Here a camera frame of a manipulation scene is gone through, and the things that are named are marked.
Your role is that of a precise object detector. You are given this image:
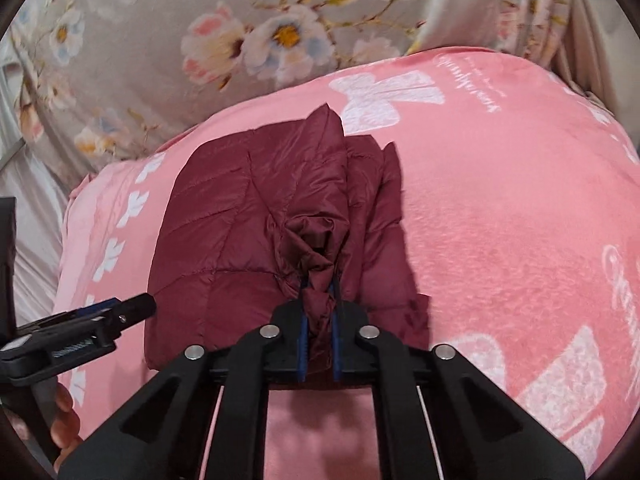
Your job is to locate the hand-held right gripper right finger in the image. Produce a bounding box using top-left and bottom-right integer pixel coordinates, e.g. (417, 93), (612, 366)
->
(330, 282), (587, 480)

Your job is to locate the pale grey cloth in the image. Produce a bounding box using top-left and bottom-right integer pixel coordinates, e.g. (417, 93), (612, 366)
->
(0, 45), (73, 323)

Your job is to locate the maroon quilted jacket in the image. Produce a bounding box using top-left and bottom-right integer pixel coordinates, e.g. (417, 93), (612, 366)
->
(144, 102), (434, 392)

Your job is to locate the grey floral bedsheet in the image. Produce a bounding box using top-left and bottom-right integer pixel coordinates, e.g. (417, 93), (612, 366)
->
(0, 0), (606, 183)

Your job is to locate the pink butterfly print blanket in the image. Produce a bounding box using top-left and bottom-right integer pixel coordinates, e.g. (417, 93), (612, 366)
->
(50, 45), (640, 480)

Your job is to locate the person's left hand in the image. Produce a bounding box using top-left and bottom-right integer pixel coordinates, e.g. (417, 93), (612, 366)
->
(49, 382), (84, 470)

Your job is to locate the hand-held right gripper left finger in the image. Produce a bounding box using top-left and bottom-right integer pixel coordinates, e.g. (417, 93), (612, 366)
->
(57, 287), (308, 480)

